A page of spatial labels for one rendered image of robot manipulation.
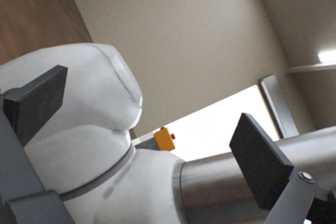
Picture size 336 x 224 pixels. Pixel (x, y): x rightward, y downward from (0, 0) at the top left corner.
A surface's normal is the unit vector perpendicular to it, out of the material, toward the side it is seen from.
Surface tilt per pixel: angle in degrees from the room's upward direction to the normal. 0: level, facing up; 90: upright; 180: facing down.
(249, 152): 141
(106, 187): 62
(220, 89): 90
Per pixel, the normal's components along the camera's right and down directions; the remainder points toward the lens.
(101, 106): 0.50, 0.11
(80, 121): 0.29, 0.39
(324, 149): -0.45, -0.65
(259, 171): -0.96, -0.25
